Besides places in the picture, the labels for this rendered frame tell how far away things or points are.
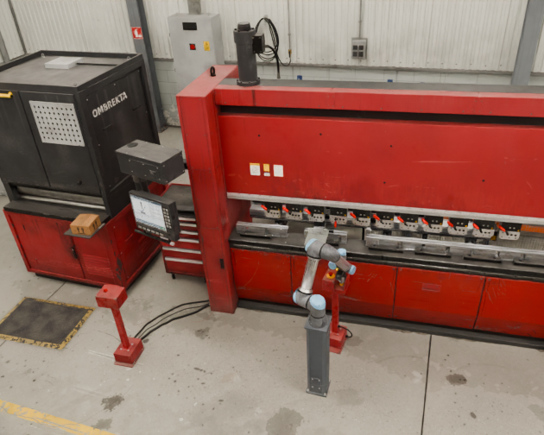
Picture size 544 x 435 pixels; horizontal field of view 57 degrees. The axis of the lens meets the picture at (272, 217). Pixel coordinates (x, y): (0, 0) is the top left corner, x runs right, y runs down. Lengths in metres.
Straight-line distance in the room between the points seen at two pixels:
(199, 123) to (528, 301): 3.15
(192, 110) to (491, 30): 5.04
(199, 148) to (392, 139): 1.57
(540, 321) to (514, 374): 0.51
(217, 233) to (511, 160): 2.52
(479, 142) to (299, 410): 2.56
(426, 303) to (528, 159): 1.55
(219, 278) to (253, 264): 0.37
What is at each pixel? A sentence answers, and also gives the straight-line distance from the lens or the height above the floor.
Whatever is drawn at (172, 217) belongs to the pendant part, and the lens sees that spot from 4.04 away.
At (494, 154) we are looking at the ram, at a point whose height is 1.85.
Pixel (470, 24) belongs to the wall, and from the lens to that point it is 7.97.
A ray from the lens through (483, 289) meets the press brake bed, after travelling 4.72.
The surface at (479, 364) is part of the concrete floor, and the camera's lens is 4.94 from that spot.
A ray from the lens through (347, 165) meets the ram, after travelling 4.18.
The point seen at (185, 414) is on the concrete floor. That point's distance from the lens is 4.51.
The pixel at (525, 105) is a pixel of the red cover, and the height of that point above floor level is 2.24.
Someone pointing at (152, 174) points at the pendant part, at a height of 1.82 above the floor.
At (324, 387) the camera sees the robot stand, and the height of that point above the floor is 0.09.
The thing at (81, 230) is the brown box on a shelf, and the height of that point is 1.04.
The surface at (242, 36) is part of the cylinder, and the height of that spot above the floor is 2.69.
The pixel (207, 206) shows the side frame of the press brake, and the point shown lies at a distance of 4.48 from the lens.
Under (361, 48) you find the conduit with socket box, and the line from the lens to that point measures 8.01.
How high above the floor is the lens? 3.57
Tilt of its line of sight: 33 degrees down
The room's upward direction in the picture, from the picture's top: 4 degrees counter-clockwise
